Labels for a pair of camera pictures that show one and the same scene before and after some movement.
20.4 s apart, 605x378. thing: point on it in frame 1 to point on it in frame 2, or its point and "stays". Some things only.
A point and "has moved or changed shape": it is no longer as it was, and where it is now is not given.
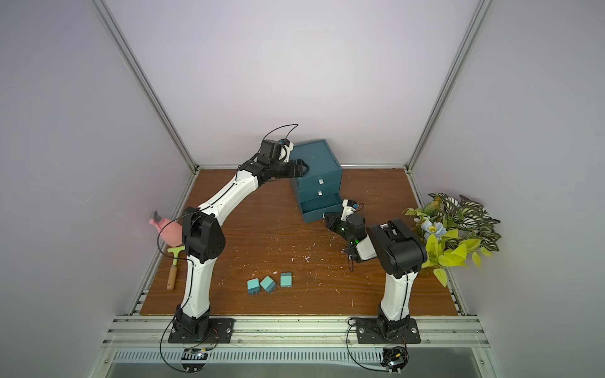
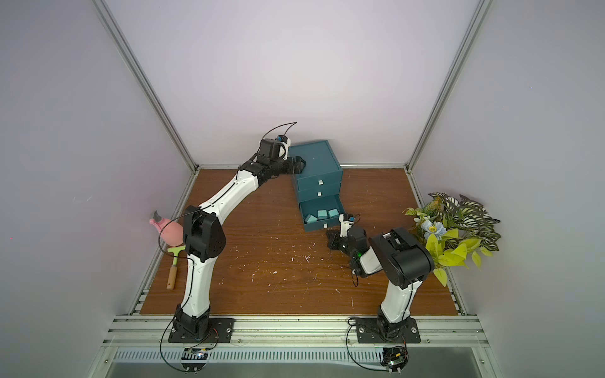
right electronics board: x=395 y=358 stays
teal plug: x=268 y=284 to x=322 y=214
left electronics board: x=194 y=360 stays
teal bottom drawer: x=313 y=209 has moved or changed shape
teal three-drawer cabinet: x=317 y=190 stays
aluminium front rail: x=298 y=332 stays
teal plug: x=254 y=287 to x=310 y=218
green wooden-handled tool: x=172 y=278 stays
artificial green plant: x=454 y=233 stays
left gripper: x=292 y=173 stays
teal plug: x=286 y=279 has moved or changed shape
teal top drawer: x=321 y=179 stays
